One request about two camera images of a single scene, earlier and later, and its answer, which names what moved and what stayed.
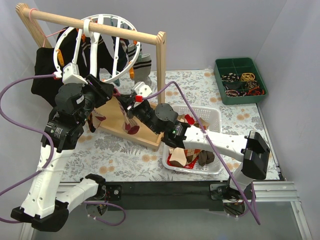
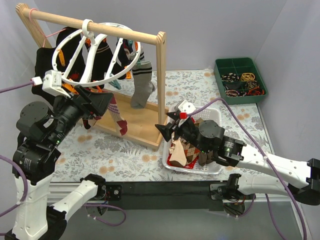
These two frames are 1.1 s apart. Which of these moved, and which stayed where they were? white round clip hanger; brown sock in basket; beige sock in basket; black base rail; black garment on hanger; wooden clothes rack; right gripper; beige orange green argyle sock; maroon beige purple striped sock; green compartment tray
Moved: maroon beige purple striped sock; right gripper; white round clip hanger
Stayed: wooden clothes rack; beige orange green argyle sock; black base rail; green compartment tray; brown sock in basket; beige sock in basket; black garment on hanger
